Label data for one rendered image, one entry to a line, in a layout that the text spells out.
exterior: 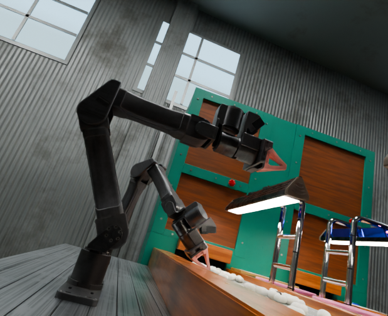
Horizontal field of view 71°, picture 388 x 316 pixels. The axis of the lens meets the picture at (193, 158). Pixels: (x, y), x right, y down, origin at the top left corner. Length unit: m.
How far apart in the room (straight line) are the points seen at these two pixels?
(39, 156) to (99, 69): 1.29
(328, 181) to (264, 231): 0.58
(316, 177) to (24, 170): 2.86
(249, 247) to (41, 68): 3.15
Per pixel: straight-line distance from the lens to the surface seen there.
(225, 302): 0.34
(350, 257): 1.31
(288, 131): 1.97
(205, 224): 1.01
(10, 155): 3.53
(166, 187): 1.06
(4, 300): 0.49
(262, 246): 1.73
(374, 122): 5.34
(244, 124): 0.73
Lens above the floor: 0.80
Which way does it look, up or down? 18 degrees up
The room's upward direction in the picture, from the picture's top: 16 degrees clockwise
